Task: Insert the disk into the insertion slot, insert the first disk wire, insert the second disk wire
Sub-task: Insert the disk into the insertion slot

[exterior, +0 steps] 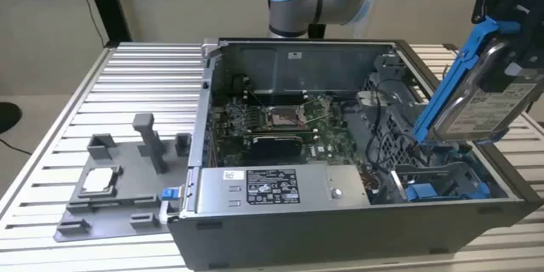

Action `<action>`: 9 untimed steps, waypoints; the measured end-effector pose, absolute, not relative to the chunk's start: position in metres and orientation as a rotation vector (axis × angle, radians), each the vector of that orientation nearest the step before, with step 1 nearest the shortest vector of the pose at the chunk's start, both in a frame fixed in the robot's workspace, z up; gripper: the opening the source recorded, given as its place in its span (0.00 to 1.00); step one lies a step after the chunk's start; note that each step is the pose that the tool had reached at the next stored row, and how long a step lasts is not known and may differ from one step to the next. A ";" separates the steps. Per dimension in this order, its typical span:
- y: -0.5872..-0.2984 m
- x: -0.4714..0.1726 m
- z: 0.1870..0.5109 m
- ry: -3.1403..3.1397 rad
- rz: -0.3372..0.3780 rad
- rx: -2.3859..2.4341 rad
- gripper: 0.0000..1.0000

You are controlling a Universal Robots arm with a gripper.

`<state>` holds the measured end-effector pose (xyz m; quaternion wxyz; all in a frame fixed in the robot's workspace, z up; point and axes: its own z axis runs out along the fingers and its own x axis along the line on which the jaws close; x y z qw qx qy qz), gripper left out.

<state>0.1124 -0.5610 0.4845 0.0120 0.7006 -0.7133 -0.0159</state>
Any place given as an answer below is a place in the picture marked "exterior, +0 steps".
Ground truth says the black RAM slot bank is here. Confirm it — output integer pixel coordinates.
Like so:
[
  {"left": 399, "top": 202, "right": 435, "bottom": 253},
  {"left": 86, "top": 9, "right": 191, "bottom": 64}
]
[
  {"left": 243, "top": 89, "right": 307, "bottom": 104},
  {"left": 245, "top": 127, "right": 319, "bottom": 141}
]

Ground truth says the dark grey open PC case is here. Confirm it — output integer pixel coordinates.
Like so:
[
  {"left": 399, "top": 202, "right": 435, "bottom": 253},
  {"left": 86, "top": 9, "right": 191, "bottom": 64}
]
[{"left": 165, "top": 36, "right": 544, "bottom": 271}]

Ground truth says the metal disk bay cage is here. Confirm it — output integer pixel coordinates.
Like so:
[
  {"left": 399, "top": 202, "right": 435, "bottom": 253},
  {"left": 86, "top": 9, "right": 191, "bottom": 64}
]
[{"left": 342, "top": 54, "right": 510, "bottom": 204}]

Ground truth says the red and black wire bundle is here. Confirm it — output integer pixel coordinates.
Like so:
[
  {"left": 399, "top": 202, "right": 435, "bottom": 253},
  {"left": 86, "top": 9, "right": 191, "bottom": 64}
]
[{"left": 361, "top": 168, "right": 385, "bottom": 194}]

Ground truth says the black label on power supply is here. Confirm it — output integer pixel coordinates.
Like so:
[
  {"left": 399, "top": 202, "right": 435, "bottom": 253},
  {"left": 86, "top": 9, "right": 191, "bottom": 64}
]
[{"left": 245, "top": 168, "right": 301, "bottom": 205}]

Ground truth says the black upright post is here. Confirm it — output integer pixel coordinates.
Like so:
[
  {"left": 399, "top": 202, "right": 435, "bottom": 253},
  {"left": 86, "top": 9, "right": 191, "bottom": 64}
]
[{"left": 79, "top": 0, "right": 133, "bottom": 43}]

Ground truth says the silver power supply unit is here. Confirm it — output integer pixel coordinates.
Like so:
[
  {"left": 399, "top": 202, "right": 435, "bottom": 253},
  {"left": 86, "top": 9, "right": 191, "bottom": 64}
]
[{"left": 195, "top": 164, "right": 371, "bottom": 216}]

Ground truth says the thin metal locking lever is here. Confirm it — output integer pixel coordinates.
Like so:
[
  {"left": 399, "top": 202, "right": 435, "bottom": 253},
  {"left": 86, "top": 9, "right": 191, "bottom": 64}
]
[{"left": 247, "top": 89, "right": 267, "bottom": 108}]

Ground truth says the green motherboard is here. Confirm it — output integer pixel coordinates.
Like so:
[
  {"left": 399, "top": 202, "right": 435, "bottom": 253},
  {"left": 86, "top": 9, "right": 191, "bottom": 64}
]
[{"left": 209, "top": 92, "right": 371, "bottom": 169}]

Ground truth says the black round object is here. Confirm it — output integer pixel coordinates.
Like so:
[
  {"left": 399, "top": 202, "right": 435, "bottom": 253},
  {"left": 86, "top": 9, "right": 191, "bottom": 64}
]
[{"left": 0, "top": 102, "right": 22, "bottom": 134}]

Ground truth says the thin black wall cable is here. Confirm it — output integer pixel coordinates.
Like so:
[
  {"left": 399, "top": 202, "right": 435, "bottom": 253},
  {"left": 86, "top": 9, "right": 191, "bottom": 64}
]
[{"left": 69, "top": 0, "right": 106, "bottom": 47}]

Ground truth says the metal socket cover frame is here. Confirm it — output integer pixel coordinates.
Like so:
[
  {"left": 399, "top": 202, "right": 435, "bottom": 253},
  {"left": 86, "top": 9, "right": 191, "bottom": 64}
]
[{"left": 301, "top": 96, "right": 334, "bottom": 124}]

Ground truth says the CPU socket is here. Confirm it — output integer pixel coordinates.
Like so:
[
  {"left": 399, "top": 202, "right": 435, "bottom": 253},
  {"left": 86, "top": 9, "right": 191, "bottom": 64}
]
[{"left": 263, "top": 104, "right": 307, "bottom": 128}]

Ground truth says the grey plastic parts rack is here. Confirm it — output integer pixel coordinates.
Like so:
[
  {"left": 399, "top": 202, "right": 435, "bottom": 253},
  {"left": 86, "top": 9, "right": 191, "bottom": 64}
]
[{"left": 53, "top": 113, "right": 193, "bottom": 243}]

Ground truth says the thin black floor cable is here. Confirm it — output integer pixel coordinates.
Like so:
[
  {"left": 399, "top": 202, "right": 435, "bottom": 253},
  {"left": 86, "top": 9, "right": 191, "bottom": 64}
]
[{"left": 0, "top": 138, "right": 33, "bottom": 155}]

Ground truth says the black looping wire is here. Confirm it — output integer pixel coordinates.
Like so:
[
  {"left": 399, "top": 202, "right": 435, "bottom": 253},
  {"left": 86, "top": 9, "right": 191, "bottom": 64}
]
[{"left": 363, "top": 89, "right": 411, "bottom": 173}]

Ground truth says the blue empty disk carrier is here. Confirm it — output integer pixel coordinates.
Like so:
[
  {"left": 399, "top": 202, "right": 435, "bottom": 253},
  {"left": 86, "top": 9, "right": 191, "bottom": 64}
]
[{"left": 403, "top": 182, "right": 445, "bottom": 203}]

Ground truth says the hard disk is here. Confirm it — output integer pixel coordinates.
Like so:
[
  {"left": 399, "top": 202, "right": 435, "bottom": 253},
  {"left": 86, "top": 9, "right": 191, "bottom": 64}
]
[{"left": 411, "top": 15, "right": 539, "bottom": 145}]

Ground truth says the silver CPU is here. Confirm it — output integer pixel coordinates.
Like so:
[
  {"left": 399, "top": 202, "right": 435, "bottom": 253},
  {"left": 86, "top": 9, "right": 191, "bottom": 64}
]
[{"left": 82, "top": 168, "right": 118, "bottom": 192}]

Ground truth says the black graphics card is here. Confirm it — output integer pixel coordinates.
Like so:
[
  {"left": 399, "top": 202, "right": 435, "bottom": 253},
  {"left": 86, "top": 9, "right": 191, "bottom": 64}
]
[{"left": 242, "top": 134, "right": 307, "bottom": 160}]

